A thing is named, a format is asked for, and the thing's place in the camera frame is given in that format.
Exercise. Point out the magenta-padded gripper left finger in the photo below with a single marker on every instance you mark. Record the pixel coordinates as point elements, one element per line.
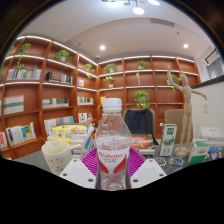
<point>78,173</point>

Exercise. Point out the orange wooden shelf unit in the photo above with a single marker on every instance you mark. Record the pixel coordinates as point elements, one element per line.
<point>26,90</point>

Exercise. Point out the dark chair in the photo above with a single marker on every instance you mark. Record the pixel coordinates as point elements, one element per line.
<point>140,121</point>

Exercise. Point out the wooden artist mannequin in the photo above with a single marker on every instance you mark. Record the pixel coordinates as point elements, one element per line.
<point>187,113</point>

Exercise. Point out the branched ceiling lamp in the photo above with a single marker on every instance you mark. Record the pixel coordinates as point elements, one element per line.
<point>138,10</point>

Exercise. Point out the clear plastic water bottle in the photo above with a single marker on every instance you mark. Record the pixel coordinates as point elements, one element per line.
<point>113,156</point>

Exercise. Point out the small green white box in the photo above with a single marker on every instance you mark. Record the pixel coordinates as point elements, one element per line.
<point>198,151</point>

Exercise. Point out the tall green white carton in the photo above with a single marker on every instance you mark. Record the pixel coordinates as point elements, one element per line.
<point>167,140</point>

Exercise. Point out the white wall switch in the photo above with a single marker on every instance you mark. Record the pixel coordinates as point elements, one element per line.
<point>205,107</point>

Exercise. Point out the white printed paper cup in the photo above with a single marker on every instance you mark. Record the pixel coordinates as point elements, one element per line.
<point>58,156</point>

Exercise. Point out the white book stack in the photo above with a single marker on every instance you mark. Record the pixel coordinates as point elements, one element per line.
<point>213,135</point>

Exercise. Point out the small round sticker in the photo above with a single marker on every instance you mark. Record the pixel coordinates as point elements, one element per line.
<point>160,161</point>
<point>176,161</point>

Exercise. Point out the ceiling air vent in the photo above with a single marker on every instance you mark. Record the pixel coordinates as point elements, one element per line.
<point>162,22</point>

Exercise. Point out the round recessed ceiling light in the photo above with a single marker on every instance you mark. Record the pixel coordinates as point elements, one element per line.
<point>185,46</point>
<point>102,47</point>

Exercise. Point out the black ceiling track rail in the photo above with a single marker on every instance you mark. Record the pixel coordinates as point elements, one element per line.
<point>212,56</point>

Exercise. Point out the colourful book stack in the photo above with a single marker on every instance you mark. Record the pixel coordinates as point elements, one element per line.
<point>70,131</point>

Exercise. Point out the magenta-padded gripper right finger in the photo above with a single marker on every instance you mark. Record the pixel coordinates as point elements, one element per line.
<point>148,173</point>

